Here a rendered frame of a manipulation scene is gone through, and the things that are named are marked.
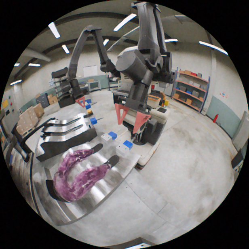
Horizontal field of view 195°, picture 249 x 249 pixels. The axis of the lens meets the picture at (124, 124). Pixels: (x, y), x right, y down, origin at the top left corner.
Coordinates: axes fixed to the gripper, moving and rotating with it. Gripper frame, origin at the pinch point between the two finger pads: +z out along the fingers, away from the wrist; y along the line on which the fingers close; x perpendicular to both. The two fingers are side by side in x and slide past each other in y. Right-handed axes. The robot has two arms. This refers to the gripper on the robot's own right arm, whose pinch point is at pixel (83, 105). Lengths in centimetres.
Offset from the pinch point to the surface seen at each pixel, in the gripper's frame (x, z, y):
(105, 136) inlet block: 3.1, 13.5, 26.7
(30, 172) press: -72, 12, 19
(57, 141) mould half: -23.7, 6.4, 17.3
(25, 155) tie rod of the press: -74, 4, 6
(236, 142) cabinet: 411, 185, 387
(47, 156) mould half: -40.0, 11.6, 16.5
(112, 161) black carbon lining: -0.8, 17.8, 39.2
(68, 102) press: -69, 21, -387
